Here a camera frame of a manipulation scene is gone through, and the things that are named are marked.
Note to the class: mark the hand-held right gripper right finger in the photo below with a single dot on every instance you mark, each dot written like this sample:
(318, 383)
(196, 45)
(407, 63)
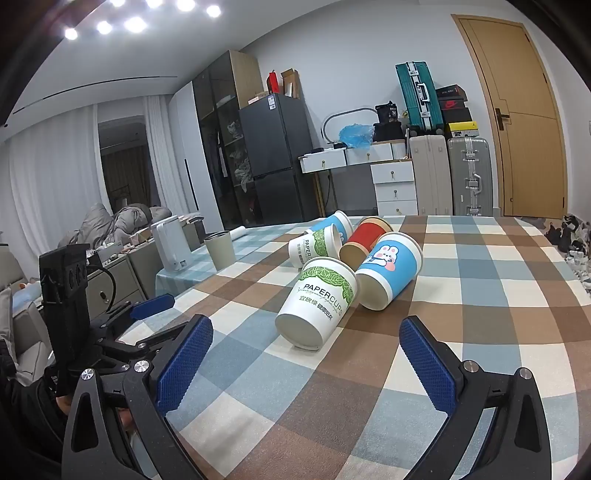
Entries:
(429, 364)

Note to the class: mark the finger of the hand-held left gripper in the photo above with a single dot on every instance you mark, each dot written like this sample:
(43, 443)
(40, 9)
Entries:
(152, 307)
(157, 339)

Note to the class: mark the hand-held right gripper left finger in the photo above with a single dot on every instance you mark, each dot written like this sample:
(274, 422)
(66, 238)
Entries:
(182, 364)

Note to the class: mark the large white green-leaf paper cup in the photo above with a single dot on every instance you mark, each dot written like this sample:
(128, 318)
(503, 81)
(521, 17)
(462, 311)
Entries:
(318, 300)

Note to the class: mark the person's left forearm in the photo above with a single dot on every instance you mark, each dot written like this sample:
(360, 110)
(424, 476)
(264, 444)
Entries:
(27, 415)

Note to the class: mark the blue rabbit-print paper cup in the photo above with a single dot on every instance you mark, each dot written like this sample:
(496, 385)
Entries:
(390, 277)

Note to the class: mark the red paper cup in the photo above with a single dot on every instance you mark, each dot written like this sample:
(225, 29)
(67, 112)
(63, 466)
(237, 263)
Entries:
(369, 235)

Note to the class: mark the blue white paper cup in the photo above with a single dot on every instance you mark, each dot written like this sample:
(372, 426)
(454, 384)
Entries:
(342, 225)

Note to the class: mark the small white green-leaf paper cup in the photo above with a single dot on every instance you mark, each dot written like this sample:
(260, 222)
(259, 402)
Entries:
(309, 247)

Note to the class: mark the person's left hand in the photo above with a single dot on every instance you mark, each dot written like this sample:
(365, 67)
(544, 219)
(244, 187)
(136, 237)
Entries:
(123, 419)

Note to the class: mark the beige low cabinet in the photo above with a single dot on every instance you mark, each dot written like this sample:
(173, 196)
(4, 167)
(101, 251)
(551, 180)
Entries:
(124, 277)

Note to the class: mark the beige sofa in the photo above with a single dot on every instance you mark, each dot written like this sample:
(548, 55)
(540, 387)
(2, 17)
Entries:
(23, 323)

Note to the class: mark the white electric kettle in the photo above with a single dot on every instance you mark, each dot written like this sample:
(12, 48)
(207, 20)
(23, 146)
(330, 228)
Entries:
(171, 244)

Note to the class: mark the brown blue checked tablecloth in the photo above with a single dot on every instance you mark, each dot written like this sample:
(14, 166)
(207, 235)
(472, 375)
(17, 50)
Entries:
(461, 300)

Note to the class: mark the grey-green tumbler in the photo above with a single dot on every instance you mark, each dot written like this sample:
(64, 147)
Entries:
(221, 251)

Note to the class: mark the grey duvet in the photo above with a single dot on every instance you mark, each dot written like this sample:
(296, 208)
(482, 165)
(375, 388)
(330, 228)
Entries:
(120, 224)

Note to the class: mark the white paper roll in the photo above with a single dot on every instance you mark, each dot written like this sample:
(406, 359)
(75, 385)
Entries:
(239, 232)

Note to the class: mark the light blue checked tablecloth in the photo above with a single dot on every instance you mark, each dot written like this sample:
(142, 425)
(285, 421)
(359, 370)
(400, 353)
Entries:
(258, 247)

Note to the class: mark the white curtains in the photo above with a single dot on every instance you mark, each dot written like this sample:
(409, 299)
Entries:
(51, 184)

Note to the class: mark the white wardrobe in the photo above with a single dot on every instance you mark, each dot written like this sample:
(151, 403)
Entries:
(182, 147)

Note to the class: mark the white drawer chest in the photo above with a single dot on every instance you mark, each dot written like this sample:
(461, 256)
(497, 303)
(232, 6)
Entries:
(395, 189)

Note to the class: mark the dark glass display cabinet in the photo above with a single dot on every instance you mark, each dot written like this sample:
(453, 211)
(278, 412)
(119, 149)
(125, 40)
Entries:
(221, 138)

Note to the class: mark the pile of shoes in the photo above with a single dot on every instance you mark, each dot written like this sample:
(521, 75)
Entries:
(572, 244)

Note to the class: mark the beige suitcase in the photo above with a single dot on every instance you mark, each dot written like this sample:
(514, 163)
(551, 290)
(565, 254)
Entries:
(429, 175)

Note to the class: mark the silver suitcase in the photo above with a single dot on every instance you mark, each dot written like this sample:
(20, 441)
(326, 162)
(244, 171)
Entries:
(470, 175)

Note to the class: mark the dark grey refrigerator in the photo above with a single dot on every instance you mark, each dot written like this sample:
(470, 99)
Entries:
(277, 157)

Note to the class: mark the white desk with drawers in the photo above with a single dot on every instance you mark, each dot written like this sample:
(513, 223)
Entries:
(323, 161)

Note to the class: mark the yellow black shoe box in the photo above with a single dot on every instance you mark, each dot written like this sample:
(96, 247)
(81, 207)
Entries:
(461, 129)

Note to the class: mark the blue plastic bag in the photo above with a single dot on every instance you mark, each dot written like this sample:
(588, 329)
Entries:
(356, 136)

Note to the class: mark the black bag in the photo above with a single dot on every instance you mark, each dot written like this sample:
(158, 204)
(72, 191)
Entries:
(388, 122)

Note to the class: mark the red black shoe box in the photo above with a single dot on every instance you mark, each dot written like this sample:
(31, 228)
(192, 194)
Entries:
(453, 104)

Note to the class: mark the open cardboard box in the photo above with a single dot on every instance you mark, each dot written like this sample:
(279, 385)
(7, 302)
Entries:
(291, 83)

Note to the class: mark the wooden door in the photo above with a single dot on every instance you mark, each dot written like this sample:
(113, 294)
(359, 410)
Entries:
(517, 115)

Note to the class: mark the teal suitcase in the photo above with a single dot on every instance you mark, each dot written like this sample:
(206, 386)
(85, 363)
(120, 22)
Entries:
(415, 97)

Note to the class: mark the ceiling light cluster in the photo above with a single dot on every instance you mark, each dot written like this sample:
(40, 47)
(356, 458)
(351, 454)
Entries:
(136, 23)

